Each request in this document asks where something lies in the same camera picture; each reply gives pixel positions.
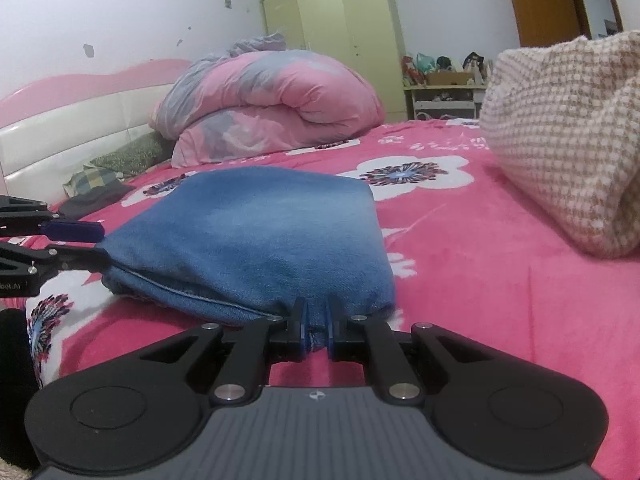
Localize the pale yellow desk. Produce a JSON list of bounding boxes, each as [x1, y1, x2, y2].
[[404, 82, 488, 121]]

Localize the pink and grey quilt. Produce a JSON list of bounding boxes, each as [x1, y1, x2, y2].
[[149, 32, 386, 168]]

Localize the brown wooden door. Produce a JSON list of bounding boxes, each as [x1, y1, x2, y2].
[[500, 0, 593, 53]]

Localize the black cloth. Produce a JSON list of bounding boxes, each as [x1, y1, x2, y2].
[[0, 307, 43, 468]]

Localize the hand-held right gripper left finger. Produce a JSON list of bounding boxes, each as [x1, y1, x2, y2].
[[140, 296, 308, 406]]

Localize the pink and white headboard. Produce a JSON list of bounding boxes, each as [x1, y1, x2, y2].
[[0, 59, 193, 206]]

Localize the pale yellow wardrobe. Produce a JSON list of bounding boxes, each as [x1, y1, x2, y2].
[[260, 0, 408, 123]]

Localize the pink floral blanket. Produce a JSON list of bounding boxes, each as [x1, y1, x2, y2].
[[30, 117, 640, 480]]

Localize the blue denim jeans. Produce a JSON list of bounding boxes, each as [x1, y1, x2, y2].
[[95, 166, 398, 351]]

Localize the green floral pillow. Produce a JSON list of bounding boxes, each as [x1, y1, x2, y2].
[[90, 130, 173, 178]]

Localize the beige checkered pillow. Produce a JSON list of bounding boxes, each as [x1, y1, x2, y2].
[[479, 30, 640, 261]]

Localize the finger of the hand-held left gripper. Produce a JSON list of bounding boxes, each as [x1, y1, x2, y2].
[[0, 241, 110, 282], [0, 194, 105, 242]]

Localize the dark grey folded cloth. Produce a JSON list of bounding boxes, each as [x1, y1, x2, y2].
[[59, 182, 136, 221]]

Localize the plaid pillow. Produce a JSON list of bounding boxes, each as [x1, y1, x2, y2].
[[64, 166, 123, 198]]

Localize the dark brown door frame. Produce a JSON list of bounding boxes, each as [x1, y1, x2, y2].
[[570, 0, 626, 41]]

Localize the cardboard box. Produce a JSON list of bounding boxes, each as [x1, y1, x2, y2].
[[426, 71, 475, 87]]

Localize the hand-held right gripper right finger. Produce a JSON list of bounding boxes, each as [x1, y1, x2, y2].
[[325, 295, 496, 406]]

